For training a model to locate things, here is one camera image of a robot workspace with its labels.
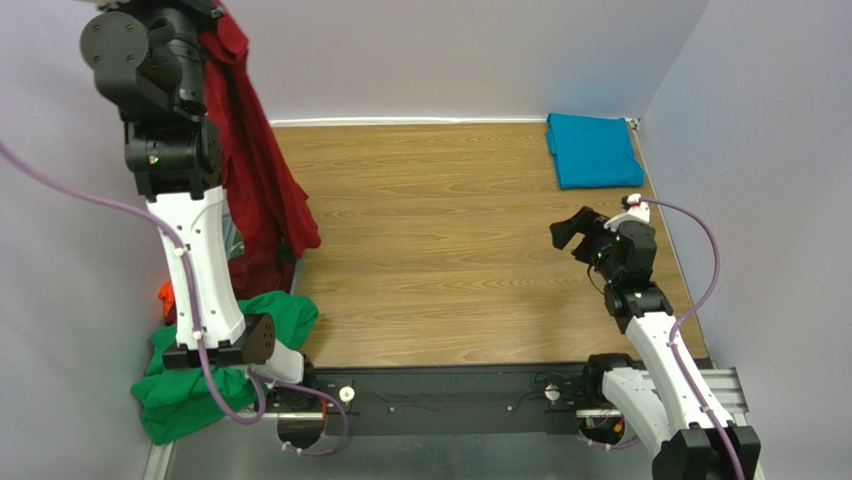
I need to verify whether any folded blue t shirt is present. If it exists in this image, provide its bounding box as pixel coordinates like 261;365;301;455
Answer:
545;113;645;190

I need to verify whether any dark red t shirt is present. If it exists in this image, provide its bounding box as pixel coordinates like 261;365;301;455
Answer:
200;14;321;300

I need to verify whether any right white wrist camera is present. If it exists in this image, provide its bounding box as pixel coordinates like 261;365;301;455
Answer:
604;193;651;232

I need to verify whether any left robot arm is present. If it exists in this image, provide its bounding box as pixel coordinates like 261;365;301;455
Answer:
80;1;306;384

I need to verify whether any aluminium rail frame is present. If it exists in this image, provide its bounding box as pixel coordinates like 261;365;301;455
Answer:
142;365;767;480

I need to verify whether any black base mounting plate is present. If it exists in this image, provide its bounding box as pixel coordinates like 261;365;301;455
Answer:
306;362;620;437

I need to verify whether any green t shirt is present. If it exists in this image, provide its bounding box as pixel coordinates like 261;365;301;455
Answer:
131;291;319;445

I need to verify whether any orange t shirt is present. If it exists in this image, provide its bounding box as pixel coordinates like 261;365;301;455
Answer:
157;281;176;325

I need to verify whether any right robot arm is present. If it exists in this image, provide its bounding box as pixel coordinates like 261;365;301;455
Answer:
549;196;761;479

